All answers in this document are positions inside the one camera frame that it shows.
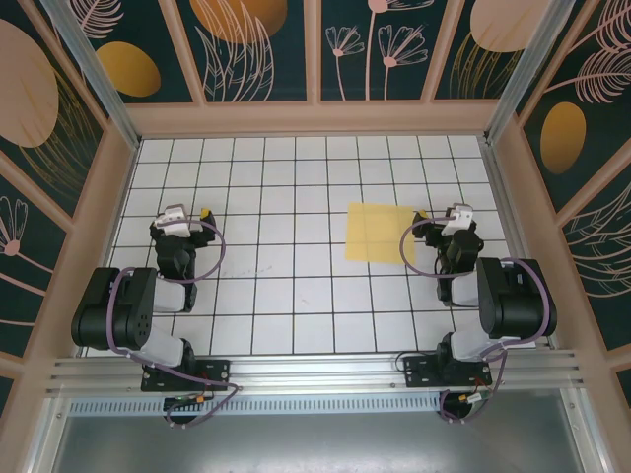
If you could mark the yellow cloth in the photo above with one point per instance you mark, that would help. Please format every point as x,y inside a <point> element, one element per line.
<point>377,231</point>

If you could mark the black base plate left arm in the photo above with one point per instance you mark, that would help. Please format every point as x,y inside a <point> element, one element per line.
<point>217,374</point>

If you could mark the black base plate right arm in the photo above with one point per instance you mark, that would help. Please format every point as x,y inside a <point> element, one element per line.
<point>419,372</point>

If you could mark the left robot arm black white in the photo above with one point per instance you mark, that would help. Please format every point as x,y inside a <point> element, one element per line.
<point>123,315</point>

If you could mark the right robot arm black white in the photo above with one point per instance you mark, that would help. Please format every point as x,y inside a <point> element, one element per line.
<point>512,300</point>

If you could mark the grey sheet metal shelf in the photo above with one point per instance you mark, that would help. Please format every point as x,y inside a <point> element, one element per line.
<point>315,443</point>

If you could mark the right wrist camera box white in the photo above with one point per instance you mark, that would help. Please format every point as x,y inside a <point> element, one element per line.
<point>458,222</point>

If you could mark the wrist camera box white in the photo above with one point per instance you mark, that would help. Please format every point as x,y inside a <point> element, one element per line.
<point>458,222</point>
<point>172,222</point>

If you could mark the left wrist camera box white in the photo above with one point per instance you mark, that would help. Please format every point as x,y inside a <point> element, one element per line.
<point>172,222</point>

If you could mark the aluminium side rail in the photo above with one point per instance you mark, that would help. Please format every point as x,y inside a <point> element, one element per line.
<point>503,197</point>

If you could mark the aluminium frame post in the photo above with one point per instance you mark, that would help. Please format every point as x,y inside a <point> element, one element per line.
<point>99,84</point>
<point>526,74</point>

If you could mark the aluminium mounting rail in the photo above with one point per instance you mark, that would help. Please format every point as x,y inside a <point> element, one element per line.
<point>315,367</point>

